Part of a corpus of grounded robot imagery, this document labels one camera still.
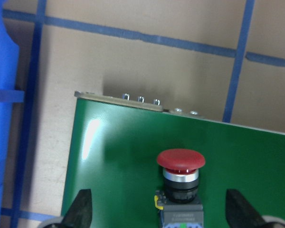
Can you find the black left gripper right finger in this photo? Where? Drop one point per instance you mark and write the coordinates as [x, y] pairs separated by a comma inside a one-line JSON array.
[[240, 213]]

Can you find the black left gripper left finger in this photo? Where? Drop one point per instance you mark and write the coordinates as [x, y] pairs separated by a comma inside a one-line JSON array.
[[79, 214]]

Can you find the red mushroom push button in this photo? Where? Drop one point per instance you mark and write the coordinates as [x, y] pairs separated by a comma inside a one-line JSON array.
[[178, 203]]

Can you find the green conveyor belt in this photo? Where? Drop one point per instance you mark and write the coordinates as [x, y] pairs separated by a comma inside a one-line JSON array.
[[119, 150]]

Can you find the blue left storage bin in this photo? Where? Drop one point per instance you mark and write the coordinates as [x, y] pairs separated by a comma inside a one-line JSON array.
[[9, 56]]

